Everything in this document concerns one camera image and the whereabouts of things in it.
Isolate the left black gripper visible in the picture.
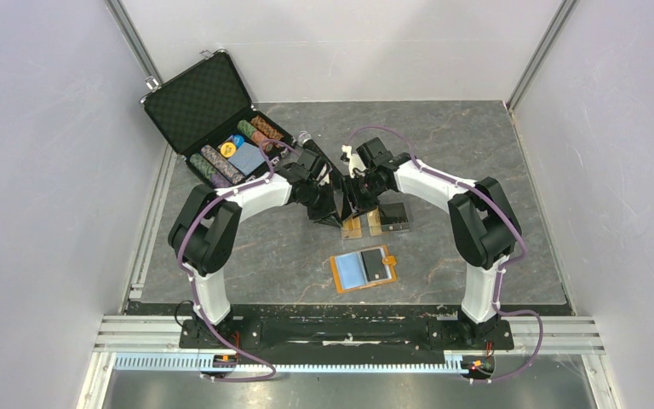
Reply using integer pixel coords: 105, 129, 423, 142
301, 181, 343, 229

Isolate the purple patterned chip stack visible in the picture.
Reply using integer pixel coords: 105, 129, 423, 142
200, 145, 246, 185

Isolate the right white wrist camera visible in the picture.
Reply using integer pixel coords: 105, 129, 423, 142
341, 145, 367, 178

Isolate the black glitter cylinder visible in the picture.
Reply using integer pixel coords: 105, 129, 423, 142
296, 131, 335, 173

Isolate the black poker chip case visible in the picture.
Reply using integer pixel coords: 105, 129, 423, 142
141, 49, 295, 188

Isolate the blue card deck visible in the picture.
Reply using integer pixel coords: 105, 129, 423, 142
228, 143, 265, 176

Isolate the yellow poker chip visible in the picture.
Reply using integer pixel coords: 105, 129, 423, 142
220, 141, 238, 158

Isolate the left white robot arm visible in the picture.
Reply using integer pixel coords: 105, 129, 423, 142
168, 149, 341, 348

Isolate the brown patterned chip stack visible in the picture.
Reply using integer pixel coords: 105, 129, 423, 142
250, 116, 284, 141

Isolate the black VIP card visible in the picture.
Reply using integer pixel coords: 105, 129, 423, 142
360, 248, 393, 284

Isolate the gold card in case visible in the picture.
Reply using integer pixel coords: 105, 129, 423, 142
341, 216, 363, 239
366, 209, 383, 237

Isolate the middle gold card in case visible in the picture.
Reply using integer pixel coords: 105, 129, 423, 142
366, 209, 383, 237

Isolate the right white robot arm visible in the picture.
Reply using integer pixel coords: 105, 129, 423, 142
341, 138, 525, 348

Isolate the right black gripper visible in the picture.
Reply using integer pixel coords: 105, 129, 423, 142
341, 172, 388, 221

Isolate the green purple chip stack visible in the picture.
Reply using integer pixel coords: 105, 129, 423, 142
189, 153, 232, 188

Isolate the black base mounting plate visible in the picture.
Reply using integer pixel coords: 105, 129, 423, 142
176, 304, 514, 366

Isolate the green red chip stack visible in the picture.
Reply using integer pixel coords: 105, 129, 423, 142
237, 119, 274, 153

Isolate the grey slotted cable duct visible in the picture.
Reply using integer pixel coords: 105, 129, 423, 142
112, 352, 497, 374

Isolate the orange leather card holder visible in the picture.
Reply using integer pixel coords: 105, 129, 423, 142
329, 245, 398, 294

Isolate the left gold card in case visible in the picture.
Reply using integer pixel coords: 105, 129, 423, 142
341, 216, 363, 239

